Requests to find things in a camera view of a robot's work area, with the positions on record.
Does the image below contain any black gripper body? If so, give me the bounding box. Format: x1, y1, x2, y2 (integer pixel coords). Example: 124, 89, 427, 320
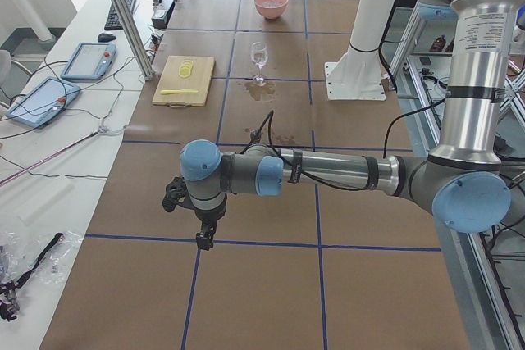
194, 198, 227, 227

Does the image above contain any steel double jigger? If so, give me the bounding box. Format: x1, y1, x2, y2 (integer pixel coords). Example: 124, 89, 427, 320
250, 130, 262, 145

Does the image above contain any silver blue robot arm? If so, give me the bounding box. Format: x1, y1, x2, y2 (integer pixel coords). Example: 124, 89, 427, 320
167, 0, 524, 250

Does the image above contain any clear wine glass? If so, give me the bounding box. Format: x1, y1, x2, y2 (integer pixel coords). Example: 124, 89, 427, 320
250, 42, 268, 86

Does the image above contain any clear ice cube pile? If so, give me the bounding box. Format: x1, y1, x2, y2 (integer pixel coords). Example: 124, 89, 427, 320
262, 0, 281, 9

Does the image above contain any yellow plastic knife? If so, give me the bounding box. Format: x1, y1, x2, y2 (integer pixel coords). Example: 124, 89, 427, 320
160, 89, 199, 95

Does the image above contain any bamboo cutting board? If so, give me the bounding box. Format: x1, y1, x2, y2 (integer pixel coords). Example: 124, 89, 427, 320
152, 56, 215, 107

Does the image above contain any plastic bag with black parts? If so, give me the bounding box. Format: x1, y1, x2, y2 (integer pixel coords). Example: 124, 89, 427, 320
1, 230, 84, 322

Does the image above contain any far blue teach pendant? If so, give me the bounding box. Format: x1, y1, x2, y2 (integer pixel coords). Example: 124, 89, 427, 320
61, 43, 116, 82

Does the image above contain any blue teach pendant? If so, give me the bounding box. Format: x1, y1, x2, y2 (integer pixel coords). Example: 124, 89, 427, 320
61, 43, 116, 82
6, 77, 80, 128

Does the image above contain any near blue teach pendant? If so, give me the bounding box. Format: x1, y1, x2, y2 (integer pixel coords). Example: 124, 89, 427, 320
6, 77, 80, 128

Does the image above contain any black power box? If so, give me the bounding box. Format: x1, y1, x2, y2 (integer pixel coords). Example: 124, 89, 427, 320
151, 0, 176, 30

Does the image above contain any black computer mouse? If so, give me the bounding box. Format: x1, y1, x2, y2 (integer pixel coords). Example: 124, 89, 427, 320
97, 33, 116, 43

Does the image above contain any black keyboard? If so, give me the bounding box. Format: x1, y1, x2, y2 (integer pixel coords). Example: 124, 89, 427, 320
103, 0, 139, 31

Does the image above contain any pink bowl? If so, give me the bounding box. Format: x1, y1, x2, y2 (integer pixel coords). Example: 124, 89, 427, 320
254, 0, 289, 20

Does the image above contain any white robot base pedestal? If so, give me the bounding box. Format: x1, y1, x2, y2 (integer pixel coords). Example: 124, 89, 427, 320
325, 0, 395, 101

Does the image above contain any aluminium frame post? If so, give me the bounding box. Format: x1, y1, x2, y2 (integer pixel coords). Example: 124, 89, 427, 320
111, 0, 154, 81

